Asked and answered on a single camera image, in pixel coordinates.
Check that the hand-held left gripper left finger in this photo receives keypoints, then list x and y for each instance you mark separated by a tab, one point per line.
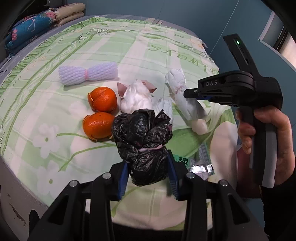
123	178

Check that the orange peel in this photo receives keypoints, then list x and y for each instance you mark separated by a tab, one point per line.
98	126
103	99

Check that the window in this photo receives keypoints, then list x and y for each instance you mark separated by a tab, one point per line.
289	48

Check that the pink balloon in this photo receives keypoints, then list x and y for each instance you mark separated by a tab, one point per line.
121	90

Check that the white foam net sleeve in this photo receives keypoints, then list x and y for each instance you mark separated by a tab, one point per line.
101	71

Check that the small white tissue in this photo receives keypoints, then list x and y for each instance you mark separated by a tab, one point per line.
200	127

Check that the green silver snack wrapper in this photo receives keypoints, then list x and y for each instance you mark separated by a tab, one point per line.
203	160

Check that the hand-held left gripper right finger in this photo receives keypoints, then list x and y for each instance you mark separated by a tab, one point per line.
173	176

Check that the beige folded quilt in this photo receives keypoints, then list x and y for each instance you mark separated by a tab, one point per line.
69	11

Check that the person's right forearm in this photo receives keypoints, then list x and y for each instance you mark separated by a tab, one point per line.
279	208

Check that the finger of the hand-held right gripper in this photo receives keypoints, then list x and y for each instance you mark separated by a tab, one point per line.
190	93

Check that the black plastic bag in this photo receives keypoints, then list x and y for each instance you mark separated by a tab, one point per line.
141	139

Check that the white knotted paper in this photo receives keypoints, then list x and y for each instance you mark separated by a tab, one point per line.
177	80

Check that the person's right hand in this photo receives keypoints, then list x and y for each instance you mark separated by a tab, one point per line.
285	143

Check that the green floral blanket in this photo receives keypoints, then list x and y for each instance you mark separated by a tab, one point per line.
69	51

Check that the blue floral folded quilt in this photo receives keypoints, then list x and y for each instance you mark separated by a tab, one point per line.
27	30

